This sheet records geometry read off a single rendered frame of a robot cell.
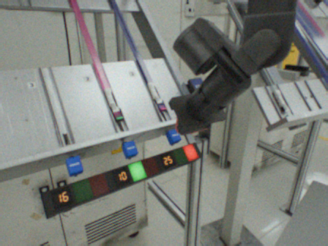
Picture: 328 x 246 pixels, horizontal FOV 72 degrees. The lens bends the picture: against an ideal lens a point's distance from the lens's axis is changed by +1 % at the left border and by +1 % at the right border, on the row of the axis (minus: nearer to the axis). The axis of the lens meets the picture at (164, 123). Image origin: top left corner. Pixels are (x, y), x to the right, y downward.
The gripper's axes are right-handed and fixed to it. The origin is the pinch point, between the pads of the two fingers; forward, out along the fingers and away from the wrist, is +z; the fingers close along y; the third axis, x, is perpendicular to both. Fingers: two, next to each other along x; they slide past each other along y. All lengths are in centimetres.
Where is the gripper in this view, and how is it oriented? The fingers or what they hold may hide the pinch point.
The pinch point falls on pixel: (179, 129)
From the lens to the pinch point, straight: 49.2
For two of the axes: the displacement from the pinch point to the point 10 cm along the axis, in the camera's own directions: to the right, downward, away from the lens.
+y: -8.5, 2.1, -4.9
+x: 3.8, 8.8, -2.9
